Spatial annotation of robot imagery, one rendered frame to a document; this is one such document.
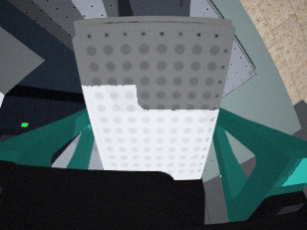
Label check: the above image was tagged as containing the white well pcr plate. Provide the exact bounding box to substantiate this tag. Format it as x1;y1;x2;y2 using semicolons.
72;16;236;180

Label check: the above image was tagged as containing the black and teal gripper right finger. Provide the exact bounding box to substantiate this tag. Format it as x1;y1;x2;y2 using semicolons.
212;108;307;222

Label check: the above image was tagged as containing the grey lab instrument housing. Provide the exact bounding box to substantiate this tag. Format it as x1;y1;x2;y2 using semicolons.
0;0;87;141

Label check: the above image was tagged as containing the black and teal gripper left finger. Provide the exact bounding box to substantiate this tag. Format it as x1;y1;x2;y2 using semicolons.
0;109;95;169

